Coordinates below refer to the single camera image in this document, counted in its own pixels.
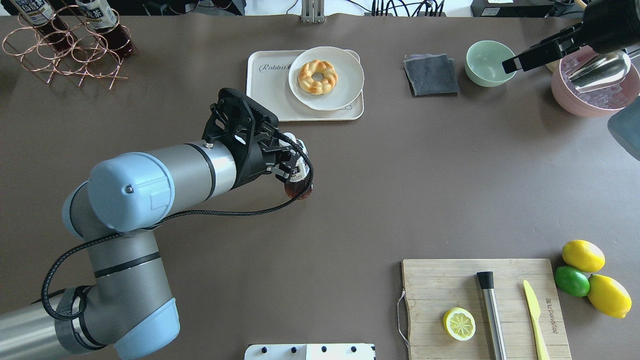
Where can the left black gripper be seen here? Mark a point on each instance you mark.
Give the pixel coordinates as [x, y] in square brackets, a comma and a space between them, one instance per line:
[251, 162]

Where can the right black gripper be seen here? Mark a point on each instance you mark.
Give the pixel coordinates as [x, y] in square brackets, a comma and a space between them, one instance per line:
[606, 24]

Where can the tea bottle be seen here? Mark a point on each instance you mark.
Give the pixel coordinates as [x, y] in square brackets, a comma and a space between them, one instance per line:
[41, 15]
[300, 175]
[103, 21]

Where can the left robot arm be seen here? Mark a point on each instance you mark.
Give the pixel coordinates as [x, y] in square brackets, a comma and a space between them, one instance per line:
[112, 289]

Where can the cream serving tray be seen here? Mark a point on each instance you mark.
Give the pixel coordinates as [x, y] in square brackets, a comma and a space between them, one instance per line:
[267, 84]

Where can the metal scoop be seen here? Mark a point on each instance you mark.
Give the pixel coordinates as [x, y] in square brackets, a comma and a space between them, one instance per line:
[600, 72]

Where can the pink bowl with ice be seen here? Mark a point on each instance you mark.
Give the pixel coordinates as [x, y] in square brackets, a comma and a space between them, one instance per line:
[598, 102]

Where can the mint green bowl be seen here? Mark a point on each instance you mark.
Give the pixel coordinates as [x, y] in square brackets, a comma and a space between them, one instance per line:
[483, 63]

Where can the braided donut pastry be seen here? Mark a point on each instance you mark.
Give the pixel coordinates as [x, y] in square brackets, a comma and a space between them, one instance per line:
[317, 77]

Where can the white plate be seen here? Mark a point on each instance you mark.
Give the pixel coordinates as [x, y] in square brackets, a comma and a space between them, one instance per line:
[350, 83]

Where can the yellow lemon near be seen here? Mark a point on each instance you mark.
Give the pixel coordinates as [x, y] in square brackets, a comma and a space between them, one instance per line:
[583, 255]

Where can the yellow lemon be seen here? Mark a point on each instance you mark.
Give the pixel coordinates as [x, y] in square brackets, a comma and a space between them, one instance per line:
[583, 255]
[609, 296]

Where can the steel muddler black tip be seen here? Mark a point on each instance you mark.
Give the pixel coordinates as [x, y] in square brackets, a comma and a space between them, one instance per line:
[486, 282]

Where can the half lemon slice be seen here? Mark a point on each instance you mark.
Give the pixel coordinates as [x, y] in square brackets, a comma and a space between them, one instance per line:
[459, 323]

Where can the green lime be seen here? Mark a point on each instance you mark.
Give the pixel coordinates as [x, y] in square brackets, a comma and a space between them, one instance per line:
[572, 281]

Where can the yellow lemon far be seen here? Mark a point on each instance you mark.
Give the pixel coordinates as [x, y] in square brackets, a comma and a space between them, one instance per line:
[609, 296]

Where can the yellow plastic knife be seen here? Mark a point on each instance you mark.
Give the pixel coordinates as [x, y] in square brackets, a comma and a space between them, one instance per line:
[535, 313]

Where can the copper wire bottle rack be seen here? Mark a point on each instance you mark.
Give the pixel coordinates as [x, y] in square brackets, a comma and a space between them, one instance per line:
[82, 40]

